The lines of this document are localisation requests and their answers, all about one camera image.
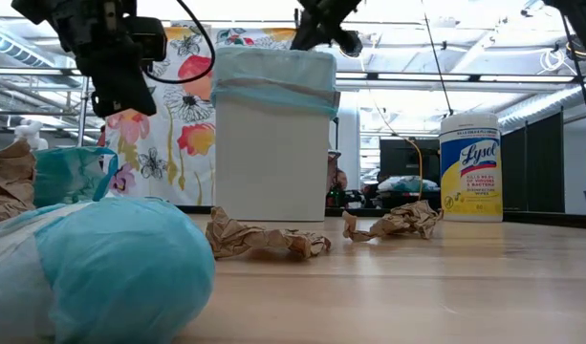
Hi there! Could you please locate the floral print curtain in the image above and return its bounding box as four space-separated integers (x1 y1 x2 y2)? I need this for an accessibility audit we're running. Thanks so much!
100 26 298 206

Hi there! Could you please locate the teal folded umbrella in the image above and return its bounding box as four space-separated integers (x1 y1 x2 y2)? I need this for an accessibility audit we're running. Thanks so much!
32 146 119 209

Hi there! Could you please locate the metal wire rack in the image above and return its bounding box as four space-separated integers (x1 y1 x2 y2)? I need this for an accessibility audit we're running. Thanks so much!
76 75 91 149

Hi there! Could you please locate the black monitor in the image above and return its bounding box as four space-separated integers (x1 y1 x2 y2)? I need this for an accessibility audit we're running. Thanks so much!
379 138 441 185

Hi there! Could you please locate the white spray bottle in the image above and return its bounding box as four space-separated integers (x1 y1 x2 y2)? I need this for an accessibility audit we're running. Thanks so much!
12 118 49 153

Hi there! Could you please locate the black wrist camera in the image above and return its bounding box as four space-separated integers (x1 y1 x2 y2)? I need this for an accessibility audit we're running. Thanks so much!
337 29 365 58
124 16 168 63

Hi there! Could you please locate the white teal cloth heap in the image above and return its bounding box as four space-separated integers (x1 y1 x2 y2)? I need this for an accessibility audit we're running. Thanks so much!
376 175 440 194

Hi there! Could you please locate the yellow cable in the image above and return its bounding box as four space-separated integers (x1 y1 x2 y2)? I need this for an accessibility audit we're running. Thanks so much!
368 95 425 202

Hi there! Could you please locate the white plastic trash bin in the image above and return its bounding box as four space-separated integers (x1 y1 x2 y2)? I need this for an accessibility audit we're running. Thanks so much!
214 97 339 223

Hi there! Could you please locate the brown paper ball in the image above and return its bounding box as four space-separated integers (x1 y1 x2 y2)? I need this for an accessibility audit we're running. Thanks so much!
0 140 38 226
205 205 332 262

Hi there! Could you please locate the thin black hanging cable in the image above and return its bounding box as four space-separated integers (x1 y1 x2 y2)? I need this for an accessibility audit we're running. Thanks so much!
422 0 455 117

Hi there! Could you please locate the blue white plastic wad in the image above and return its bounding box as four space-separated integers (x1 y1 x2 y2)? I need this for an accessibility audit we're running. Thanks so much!
0 196 216 344

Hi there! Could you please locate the Lysol wipes canister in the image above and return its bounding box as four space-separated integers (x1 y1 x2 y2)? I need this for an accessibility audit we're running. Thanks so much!
439 113 504 224

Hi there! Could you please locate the person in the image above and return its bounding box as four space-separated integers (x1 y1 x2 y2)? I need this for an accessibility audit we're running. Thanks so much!
326 148 351 207

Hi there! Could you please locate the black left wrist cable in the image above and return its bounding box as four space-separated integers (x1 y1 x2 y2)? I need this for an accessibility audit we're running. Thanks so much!
142 0 217 85

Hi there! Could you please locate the black partition panel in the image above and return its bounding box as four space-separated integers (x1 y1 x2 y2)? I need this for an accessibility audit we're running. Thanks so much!
500 108 566 215

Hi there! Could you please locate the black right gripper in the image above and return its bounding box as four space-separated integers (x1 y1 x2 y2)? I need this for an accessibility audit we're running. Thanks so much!
291 0 363 52

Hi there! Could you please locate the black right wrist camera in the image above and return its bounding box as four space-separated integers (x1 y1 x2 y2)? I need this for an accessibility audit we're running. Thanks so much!
337 29 365 58

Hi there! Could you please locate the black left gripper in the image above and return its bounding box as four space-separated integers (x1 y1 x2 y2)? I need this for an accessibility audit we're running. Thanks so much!
76 45 158 118

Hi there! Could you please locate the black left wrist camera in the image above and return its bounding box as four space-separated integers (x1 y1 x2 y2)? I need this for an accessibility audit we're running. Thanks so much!
124 16 168 63

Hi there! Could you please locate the light blue bin liner bag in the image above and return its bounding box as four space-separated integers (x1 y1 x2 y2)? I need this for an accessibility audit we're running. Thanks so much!
210 46 341 120

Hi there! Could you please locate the black cable reel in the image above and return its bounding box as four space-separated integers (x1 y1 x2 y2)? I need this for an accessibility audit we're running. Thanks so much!
564 35 586 62

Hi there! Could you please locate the black slanted pole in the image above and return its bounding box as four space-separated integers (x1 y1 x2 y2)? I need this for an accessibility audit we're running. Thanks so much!
557 0 586 147

